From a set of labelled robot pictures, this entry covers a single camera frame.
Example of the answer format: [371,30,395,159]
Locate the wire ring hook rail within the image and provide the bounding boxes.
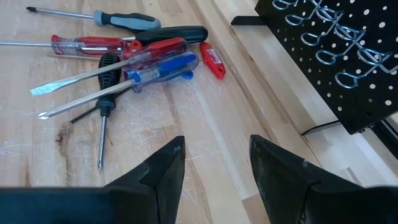
[272,0,398,90]

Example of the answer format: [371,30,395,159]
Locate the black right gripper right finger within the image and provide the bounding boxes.
[249,134,398,224]

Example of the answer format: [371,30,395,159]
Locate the black ribbed handle screwdriver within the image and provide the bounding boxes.
[96,52,123,170]

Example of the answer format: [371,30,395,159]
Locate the grey black handled screwdriver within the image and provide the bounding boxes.
[25,6,162,34]

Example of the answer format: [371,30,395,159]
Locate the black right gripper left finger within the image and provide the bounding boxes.
[0,135,187,224]

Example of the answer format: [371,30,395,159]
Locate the black metal pegboard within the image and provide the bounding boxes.
[230,0,398,136]

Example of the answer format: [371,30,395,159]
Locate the blue clear handled screwdriver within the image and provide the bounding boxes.
[36,50,200,121]

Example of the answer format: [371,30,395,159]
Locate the black smooth handled screwdriver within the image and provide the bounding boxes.
[120,25,210,46]

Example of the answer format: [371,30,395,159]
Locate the red clear flathead screwdriver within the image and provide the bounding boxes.
[29,37,188,96]

